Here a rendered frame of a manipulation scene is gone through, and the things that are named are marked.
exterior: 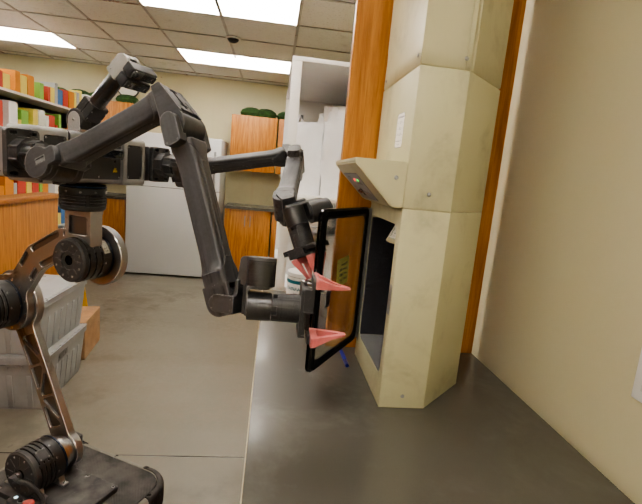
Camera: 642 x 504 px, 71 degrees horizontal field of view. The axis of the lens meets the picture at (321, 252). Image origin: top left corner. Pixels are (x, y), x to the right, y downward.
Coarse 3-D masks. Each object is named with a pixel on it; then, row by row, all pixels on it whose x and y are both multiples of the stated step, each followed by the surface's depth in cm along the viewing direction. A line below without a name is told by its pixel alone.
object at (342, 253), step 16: (336, 208) 108; (320, 224) 102; (336, 224) 109; (352, 224) 119; (336, 240) 111; (352, 240) 121; (336, 256) 113; (352, 256) 122; (336, 272) 114; (352, 272) 124; (352, 288) 126; (320, 304) 108; (336, 304) 118; (352, 304) 128; (320, 320) 110; (336, 320) 119; (352, 320) 130; (320, 352) 113
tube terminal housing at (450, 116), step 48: (384, 96) 123; (432, 96) 94; (480, 96) 100; (384, 144) 118; (432, 144) 96; (480, 144) 105; (432, 192) 98; (480, 192) 111; (432, 240) 100; (432, 288) 102; (384, 336) 105; (432, 336) 104; (384, 384) 105; (432, 384) 109
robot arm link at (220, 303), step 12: (240, 264) 89; (252, 264) 87; (264, 264) 86; (276, 264) 89; (240, 276) 89; (252, 276) 87; (264, 276) 86; (240, 288) 89; (216, 300) 88; (228, 300) 87; (240, 300) 89; (228, 312) 87; (240, 312) 90
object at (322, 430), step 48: (288, 336) 146; (288, 384) 113; (336, 384) 115; (480, 384) 123; (288, 432) 92; (336, 432) 94; (384, 432) 95; (432, 432) 97; (480, 432) 99; (528, 432) 101; (288, 480) 78; (336, 480) 79; (384, 480) 80; (432, 480) 81; (480, 480) 82; (528, 480) 84; (576, 480) 85
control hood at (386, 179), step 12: (348, 168) 110; (360, 168) 96; (372, 168) 96; (384, 168) 96; (396, 168) 96; (348, 180) 127; (372, 180) 96; (384, 180) 96; (396, 180) 97; (372, 192) 105; (384, 192) 97; (396, 192) 97; (384, 204) 103; (396, 204) 97
